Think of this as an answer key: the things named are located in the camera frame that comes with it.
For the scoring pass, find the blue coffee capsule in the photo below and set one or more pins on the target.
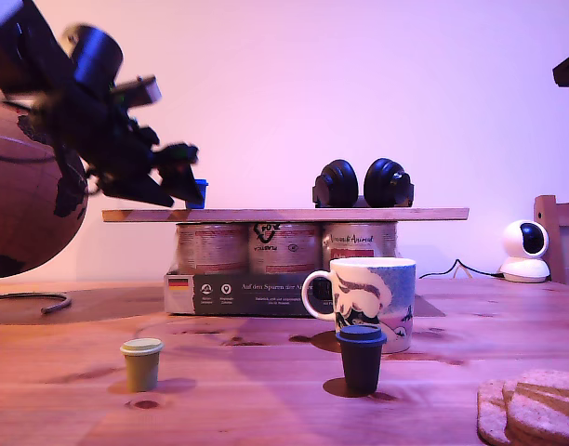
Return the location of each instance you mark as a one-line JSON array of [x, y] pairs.
[[201, 192]]

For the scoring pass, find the wooden shelf board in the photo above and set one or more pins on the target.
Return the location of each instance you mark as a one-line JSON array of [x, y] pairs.
[[289, 215]]

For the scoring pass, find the pale green coffee capsule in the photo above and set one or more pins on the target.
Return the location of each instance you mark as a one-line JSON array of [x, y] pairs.
[[142, 371]]

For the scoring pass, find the dark coffee capsule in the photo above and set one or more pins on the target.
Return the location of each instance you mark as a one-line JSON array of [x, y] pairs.
[[361, 367]]

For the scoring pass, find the tin can with red label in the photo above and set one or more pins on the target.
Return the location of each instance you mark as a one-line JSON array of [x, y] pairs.
[[284, 248], [359, 241], [210, 248]]

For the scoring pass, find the cork globe with dark continents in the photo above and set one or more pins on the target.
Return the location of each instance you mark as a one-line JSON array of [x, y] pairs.
[[24, 209]]

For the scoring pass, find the dark printed cardboard tray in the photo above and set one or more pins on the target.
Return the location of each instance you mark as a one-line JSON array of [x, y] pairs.
[[247, 295]]

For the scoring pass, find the wooden chair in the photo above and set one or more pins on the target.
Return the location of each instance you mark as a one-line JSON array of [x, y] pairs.
[[545, 209]]

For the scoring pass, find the black headphones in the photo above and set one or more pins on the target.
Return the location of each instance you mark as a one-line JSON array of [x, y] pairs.
[[340, 183]]

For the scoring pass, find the white mug with blue print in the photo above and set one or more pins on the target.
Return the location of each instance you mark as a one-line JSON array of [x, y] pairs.
[[382, 297]]

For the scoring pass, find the round cork coaster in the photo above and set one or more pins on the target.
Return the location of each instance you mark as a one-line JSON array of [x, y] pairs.
[[545, 399], [535, 439], [490, 413]]

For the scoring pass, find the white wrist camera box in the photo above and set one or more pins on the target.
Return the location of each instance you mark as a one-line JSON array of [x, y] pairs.
[[142, 90]]

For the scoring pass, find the white security camera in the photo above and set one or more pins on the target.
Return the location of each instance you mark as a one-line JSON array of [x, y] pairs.
[[521, 269]]

